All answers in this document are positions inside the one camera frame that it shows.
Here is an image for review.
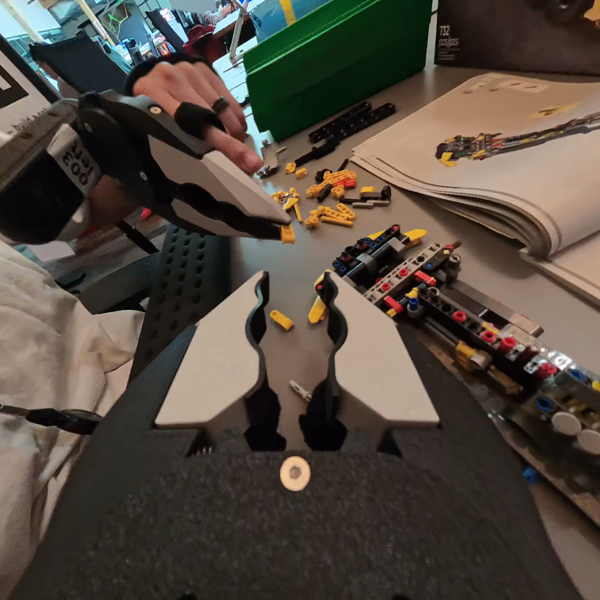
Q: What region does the lego instruction booklet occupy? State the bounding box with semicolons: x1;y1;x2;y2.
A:
351;72;600;308

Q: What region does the long black lego beam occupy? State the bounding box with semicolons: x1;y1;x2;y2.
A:
308;104;397;143
321;101;373;129

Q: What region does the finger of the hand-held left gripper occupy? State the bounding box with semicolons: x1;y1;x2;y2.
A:
147;134;293;226
170;197;284;241

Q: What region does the person's white shirt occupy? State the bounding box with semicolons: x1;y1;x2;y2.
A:
0;239;146;577

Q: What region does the black lanyard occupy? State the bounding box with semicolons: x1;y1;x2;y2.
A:
0;404;101;436

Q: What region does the grey lego piece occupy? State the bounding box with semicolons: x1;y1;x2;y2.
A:
256;139;288;178

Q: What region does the person's left hand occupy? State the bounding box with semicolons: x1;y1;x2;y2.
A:
131;58;264;177

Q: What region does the black lego axle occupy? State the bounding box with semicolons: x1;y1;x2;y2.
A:
294;141;339;168

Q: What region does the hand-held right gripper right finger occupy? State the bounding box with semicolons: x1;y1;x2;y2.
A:
322;271;442;443

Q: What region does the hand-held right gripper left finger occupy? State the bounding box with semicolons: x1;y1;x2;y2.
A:
155;271;271;443

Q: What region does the lego car chassis model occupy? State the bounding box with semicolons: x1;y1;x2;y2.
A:
307;224;600;521

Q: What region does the black and white sign board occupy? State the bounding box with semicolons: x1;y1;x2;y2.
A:
0;35;78;141

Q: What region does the pile of loose lego pieces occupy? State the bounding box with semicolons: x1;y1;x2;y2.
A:
271;162;393;230

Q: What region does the black office chair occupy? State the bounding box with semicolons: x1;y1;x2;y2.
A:
28;33;129;97

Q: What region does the lego set box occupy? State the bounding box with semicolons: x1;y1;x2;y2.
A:
433;0;600;77

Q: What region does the green plastic bin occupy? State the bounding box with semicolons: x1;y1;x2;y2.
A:
243;0;433;143

